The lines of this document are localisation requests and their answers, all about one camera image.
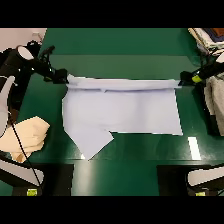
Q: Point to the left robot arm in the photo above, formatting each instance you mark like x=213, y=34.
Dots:
x=16, y=64

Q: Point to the grey garment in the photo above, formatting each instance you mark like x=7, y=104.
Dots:
x=216, y=100

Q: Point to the white T-shirt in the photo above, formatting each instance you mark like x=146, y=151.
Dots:
x=126, y=108

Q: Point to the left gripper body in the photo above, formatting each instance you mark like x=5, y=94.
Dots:
x=60, y=76

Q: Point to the beige garment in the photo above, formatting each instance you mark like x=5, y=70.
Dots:
x=27, y=136

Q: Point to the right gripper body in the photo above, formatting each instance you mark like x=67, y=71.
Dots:
x=186, y=78

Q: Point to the heap of clothes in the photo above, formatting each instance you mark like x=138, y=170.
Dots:
x=208, y=39

